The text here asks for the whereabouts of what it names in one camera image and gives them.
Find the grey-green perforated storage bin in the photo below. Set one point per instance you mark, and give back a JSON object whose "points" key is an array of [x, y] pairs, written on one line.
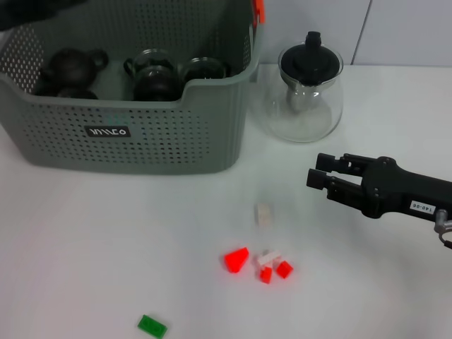
{"points": [[159, 141]]}

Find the clear glass teapot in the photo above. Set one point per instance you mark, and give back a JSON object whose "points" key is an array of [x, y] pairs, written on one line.
{"points": [[307, 120]]}

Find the translucent white brick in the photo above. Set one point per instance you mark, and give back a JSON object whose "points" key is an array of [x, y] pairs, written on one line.
{"points": [[268, 257]]}

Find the steel teapot infuser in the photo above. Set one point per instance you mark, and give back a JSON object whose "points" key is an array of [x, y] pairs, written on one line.
{"points": [[300, 97]]}

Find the green brick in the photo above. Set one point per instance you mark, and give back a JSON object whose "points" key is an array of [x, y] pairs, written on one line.
{"points": [[152, 325]]}

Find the large red sloped brick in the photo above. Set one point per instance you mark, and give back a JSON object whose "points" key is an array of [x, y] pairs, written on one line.
{"points": [[236, 260]]}

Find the small red brick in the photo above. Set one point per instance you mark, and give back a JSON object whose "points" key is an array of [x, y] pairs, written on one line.
{"points": [[284, 269], [266, 275]]}

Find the black glass teapot lid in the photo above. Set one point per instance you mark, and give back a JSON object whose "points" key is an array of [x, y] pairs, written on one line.
{"points": [[310, 61]]}

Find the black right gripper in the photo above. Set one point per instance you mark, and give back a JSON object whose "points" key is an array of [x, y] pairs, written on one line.
{"points": [[392, 187]]}

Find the white two-stud brick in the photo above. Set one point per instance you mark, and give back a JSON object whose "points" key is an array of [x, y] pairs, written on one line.
{"points": [[263, 214]]}

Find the dark clay teapot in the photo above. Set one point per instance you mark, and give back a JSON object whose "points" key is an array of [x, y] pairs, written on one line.
{"points": [[72, 69]]}

